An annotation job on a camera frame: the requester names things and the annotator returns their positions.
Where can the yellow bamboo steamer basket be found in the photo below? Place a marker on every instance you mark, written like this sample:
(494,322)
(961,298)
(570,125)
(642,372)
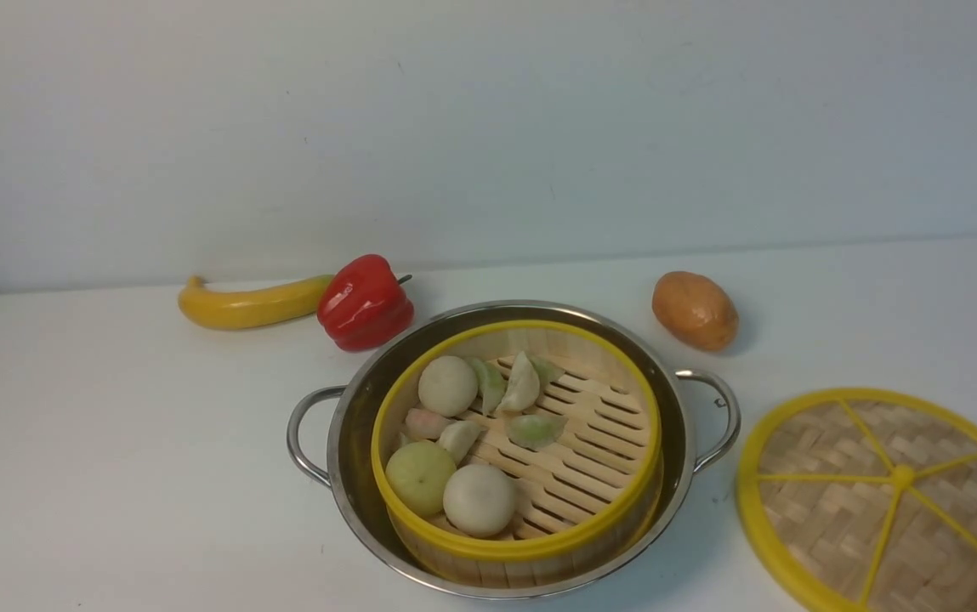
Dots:
(580,500)

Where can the yellow woven bamboo steamer lid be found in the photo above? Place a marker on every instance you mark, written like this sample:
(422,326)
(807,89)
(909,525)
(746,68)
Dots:
(863,499)

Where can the stainless steel pot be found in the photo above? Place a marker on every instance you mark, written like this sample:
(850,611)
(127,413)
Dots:
(329,436)

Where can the green dumpling at back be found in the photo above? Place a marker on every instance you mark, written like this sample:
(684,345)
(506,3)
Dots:
(491,385)

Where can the green-white dumpling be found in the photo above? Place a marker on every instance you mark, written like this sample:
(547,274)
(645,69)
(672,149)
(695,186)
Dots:
(523,386)

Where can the white bun at back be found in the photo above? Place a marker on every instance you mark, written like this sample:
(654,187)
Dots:
(447,386)

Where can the red bell pepper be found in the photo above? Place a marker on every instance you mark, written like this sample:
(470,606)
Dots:
(366,305)

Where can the pale green dumpling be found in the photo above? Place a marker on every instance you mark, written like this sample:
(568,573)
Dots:
(534,432)

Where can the pink dumpling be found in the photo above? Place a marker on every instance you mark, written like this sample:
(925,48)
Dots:
(422,424)

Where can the white round bun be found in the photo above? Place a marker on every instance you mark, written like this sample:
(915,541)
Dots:
(480,500)

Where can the brown potato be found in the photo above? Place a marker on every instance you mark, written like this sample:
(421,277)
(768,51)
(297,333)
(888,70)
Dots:
(695,310)

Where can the yellow banana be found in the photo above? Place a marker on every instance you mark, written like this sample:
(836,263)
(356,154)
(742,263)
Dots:
(235,311)

